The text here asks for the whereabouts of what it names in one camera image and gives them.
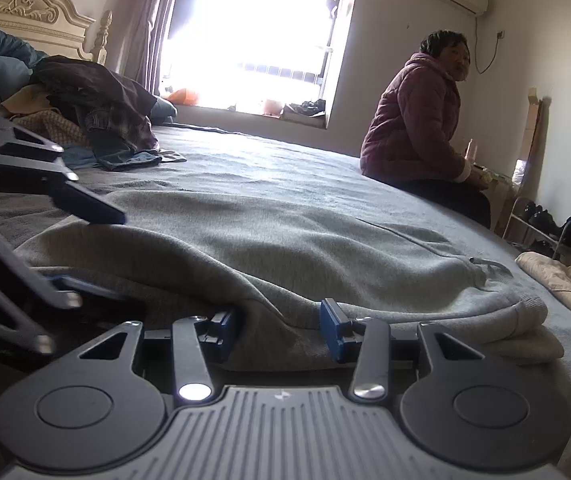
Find grey curtain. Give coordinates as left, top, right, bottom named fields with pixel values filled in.
left=110, top=0, right=188, bottom=98

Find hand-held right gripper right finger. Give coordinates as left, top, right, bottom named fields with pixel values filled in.
left=320, top=298, right=487, bottom=405

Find window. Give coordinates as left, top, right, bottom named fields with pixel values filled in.
left=162, top=0, right=363, bottom=117

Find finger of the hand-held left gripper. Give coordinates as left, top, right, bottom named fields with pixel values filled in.
left=0, top=125, right=127, bottom=226
left=0, top=201, right=144, bottom=359

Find orange item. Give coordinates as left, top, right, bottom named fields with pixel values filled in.
left=168, top=87, right=202, bottom=107

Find black power cord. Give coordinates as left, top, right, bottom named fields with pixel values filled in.
left=471, top=14, right=506, bottom=76

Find dark blue pillow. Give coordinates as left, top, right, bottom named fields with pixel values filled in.
left=0, top=26, right=178, bottom=126

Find dark jacket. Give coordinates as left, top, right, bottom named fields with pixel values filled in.
left=32, top=55, right=158, bottom=126

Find pink houndstooth sweater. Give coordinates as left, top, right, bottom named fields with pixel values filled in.
left=12, top=110, right=91, bottom=150

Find dark cloth bundle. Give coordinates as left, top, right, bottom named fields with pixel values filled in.
left=285, top=99, right=327, bottom=122

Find metal shoe rack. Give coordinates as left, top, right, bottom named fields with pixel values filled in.
left=503, top=195, right=571, bottom=263

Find beige garment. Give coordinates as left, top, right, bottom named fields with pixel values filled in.
left=0, top=84, right=61, bottom=117

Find black shoe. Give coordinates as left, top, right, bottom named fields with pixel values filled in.
left=528, top=207, right=563, bottom=238

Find blue jeans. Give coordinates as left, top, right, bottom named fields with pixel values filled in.
left=62, top=130, right=187, bottom=172

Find grey hoodie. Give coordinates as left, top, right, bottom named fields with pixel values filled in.
left=12, top=189, right=566, bottom=372

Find wooden board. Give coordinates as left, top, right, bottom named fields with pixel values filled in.
left=518, top=87, right=545, bottom=176

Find grey bed blanket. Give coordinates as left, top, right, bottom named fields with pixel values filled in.
left=0, top=122, right=571, bottom=480

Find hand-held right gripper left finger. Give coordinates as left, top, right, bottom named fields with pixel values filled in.
left=78, top=309, right=239, bottom=406

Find white bag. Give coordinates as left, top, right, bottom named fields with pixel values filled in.
left=513, top=157, right=533, bottom=187

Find beige folded clothes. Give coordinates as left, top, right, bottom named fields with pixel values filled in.
left=515, top=251, right=571, bottom=336

